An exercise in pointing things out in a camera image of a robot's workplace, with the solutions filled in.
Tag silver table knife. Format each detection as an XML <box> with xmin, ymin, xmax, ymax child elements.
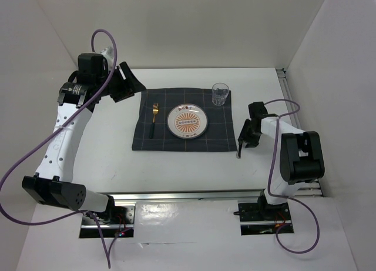
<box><xmin>236</xmin><ymin>142</ymin><xmax>243</xmax><ymax>159</ymax></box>

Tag aluminium frame rail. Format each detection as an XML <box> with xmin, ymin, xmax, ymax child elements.
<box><xmin>276</xmin><ymin>68</ymin><xmax>321</xmax><ymax>192</ymax></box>
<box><xmin>88</xmin><ymin>189</ymin><xmax>321</xmax><ymax>202</ymax></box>

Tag aluminium frame rail front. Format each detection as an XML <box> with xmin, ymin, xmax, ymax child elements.
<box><xmin>88</xmin><ymin>189</ymin><xmax>321</xmax><ymax>202</ymax></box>

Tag gold fork green handle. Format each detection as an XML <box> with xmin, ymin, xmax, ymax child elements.
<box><xmin>149</xmin><ymin>103</ymin><xmax>159</xmax><ymax>139</ymax></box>

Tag aluminium frame rail right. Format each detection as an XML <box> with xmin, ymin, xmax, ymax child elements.
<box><xmin>276</xmin><ymin>68</ymin><xmax>321</xmax><ymax>192</ymax></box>

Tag dark checked cloth placemat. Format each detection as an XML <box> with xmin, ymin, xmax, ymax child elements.
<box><xmin>132</xmin><ymin>88</ymin><xmax>237</xmax><ymax>152</ymax></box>

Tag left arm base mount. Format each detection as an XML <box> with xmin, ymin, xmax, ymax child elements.
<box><xmin>79</xmin><ymin>202</ymin><xmax>136</xmax><ymax>239</ymax></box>

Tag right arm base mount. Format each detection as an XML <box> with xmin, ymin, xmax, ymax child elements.
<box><xmin>233</xmin><ymin>200</ymin><xmax>294</xmax><ymax>236</ymax></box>

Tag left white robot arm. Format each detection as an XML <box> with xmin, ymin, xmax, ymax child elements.
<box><xmin>22</xmin><ymin>46</ymin><xmax>146</xmax><ymax>223</ymax></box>

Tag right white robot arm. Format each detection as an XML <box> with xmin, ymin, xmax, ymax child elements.
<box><xmin>237</xmin><ymin>102</ymin><xmax>325</xmax><ymax>219</ymax></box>

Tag white orange patterned plate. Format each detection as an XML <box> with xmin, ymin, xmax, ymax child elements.
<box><xmin>166</xmin><ymin>103</ymin><xmax>209</xmax><ymax>139</ymax></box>

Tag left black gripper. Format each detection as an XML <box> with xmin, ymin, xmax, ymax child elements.
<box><xmin>95</xmin><ymin>61</ymin><xmax>146</xmax><ymax>103</ymax></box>

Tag clear wine glass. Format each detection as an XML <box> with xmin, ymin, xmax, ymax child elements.
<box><xmin>211</xmin><ymin>82</ymin><xmax>230</xmax><ymax>106</ymax></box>

